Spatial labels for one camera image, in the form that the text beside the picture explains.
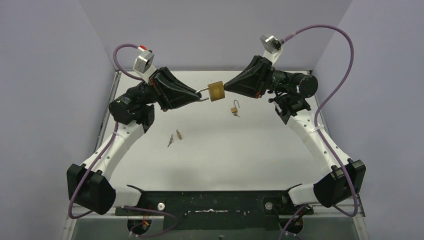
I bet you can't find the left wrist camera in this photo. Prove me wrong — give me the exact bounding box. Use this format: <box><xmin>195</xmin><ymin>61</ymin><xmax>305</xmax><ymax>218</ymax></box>
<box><xmin>133</xmin><ymin>45</ymin><xmax>158</xmax><ymax>82</ymax></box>

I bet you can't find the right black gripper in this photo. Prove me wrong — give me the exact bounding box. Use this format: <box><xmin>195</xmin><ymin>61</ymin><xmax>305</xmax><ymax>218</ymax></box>
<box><xmin>223</xmin><ymin>55</ymin><xmax>295</xmax><ymax>100</ymax></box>

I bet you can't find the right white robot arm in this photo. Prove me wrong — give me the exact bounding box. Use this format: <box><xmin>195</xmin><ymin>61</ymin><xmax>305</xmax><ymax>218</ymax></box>
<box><xmin>223</xmin><ymin>55</ymin><xmax>366</xmax><ymax>214</ymax></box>

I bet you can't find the brass padlock shackle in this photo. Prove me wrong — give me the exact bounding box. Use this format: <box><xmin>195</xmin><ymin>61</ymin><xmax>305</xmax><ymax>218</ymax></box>
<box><xmin>195</xmin><ymin>81</ymin><xmax>225</xmax><ymax>102</ymax></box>

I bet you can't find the small brass padlock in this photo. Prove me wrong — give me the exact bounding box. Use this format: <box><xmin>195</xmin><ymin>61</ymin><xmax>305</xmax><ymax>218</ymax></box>
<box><xmin>230</xmin><ymin>99</ymin><xmax>240</xmax><ymax>117</ymax></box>

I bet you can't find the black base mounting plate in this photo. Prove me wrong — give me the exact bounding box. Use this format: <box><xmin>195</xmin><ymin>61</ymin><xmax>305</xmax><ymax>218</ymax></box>
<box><xmin>115</xmin><ymin>190</ymin><xmax>300</xmax><ymax>231</ymax></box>

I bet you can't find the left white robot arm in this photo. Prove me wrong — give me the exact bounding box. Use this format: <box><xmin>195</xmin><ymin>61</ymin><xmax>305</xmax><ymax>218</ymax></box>
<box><xmin>66</xmin><ymin>66</ymin><xmax>203</xmax><ymax>219</ymax></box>

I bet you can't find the small silver key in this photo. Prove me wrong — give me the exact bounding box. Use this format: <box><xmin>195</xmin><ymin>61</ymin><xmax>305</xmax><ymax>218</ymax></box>
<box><xmin>167</xmin><ymin>135</ymin><xmax>174</xmax><ymax>147</ymax></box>

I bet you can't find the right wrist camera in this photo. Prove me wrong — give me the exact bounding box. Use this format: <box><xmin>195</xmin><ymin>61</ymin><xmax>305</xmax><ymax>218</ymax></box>
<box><xmin>260</xmin><ymin>34</ymin><xmax>285</xmax><ymax>65</ymax></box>

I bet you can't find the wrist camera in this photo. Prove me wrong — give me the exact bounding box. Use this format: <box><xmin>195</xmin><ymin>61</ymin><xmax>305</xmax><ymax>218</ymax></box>
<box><xmin>260</xmin><ymin>34</ymin><xmax>285</xmax><ymax>65</ymax></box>
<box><xmin>133</xmin><ymin>45</ymin><xmax>158</xmax><ymax>82</ymax></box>

